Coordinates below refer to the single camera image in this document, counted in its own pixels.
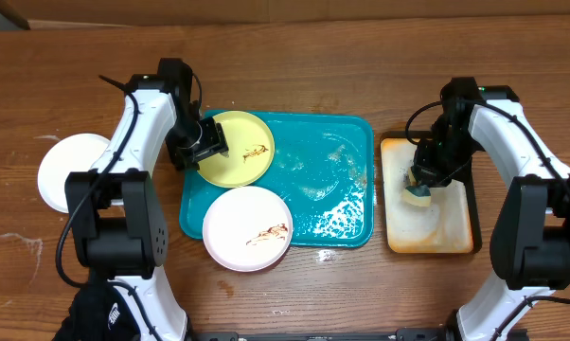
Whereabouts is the green yellow sponge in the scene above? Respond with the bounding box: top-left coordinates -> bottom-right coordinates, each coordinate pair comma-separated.
401,185 -> 432,207

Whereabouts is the yellow plate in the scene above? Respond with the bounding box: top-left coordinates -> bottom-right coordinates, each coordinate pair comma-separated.
198,111 -> 276,188

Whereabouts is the white plate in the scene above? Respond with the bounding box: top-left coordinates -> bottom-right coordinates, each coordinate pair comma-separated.
203,186 -> 294,272
37,134 -> 109,213

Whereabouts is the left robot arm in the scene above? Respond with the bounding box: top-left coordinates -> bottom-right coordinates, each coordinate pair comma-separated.
55,58 -> 228,340

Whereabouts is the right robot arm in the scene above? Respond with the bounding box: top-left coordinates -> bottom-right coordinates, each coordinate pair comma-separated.
402,77 -> 570,341

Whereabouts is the black tray with soapy water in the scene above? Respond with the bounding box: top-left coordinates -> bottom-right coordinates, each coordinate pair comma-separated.
380,131 -> 483,254

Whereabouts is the teal plastic tray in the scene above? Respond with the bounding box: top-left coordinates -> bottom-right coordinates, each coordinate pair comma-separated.
178,109 -> 376,249

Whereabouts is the black knit cloth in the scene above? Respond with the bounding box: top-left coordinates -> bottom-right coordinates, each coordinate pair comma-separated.
53,283 -> 141,341

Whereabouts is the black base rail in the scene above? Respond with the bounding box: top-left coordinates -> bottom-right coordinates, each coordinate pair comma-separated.
187,327 -> 456,341

